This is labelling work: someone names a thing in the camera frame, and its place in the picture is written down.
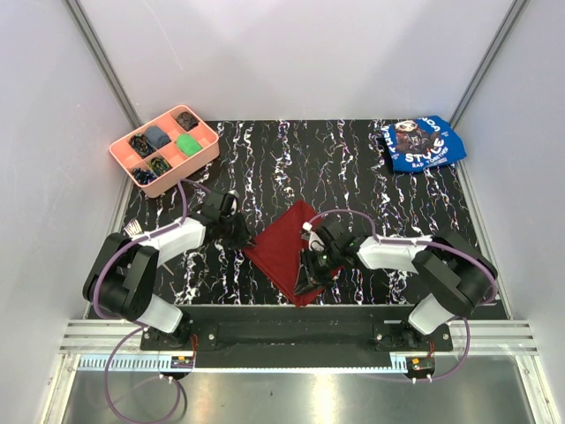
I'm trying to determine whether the dark brown rolled sock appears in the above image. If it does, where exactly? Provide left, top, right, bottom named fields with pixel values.
left=176, top=111, right=200, bottom=132

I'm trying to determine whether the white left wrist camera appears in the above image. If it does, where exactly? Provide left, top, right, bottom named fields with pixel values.
left=228, top=191, right=240, bottom=215

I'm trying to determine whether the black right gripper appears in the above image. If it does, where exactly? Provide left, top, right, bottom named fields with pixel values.
left=293, top=246, right=342, bottom=296

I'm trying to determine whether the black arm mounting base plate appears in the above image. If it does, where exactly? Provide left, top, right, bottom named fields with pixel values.
left=140, top=306, right=453, bottom=372

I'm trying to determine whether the red cloth napkin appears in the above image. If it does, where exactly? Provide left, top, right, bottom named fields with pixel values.
left=244, top=201, right=322, bottom=307

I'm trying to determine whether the pink compartment organizer box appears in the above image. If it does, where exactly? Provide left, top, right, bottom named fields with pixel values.
left=109, top=105, right=220, bottom=198

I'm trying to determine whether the silver metal fork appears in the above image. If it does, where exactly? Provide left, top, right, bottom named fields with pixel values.
left=124, top=221, right=143, bottom=238

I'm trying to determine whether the black yellow rolled sock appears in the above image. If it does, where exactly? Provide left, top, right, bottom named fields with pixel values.
left=148, top=156, right=172, bottom=177

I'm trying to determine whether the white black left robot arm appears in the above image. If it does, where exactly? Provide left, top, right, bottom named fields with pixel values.
left=82, top=191, right=252, bottom=350

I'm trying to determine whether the blue printed folded shirt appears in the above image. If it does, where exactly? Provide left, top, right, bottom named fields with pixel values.
left=381, top=116, right=467, bottom=173

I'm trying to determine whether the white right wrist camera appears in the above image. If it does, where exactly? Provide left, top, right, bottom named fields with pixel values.
left=301, top=222, right=325, bottom=252

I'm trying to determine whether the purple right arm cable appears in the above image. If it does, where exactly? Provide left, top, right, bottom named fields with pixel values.
left=302, top=209, right=498, bottom=382

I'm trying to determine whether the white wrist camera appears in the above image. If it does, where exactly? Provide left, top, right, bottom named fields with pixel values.
left=228, top=191, right=240, bottom=215
left=301, top=222, right=325, bottom=252

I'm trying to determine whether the wooden chopstick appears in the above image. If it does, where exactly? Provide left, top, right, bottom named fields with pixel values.
left=162, top=263, right=174, bottom=275

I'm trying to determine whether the green rolled sock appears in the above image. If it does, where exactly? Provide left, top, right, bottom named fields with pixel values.
left=176, top=133, right=202, bottom=157

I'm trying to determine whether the dark blue rolled sock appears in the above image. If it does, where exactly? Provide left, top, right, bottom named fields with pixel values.
left=131, top=168, right=156, bottom=186

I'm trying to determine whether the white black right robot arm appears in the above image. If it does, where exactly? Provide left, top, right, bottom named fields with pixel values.
left=293, top=222, right=497, bottom=351

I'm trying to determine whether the grey blue rolled sock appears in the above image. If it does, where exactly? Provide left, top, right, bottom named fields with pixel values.
left=144, top=125, right=171, bottom=149

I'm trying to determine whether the black patterned rolled sock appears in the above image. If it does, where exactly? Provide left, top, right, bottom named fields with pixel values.
left=128, top=133, right=154, bottom=159

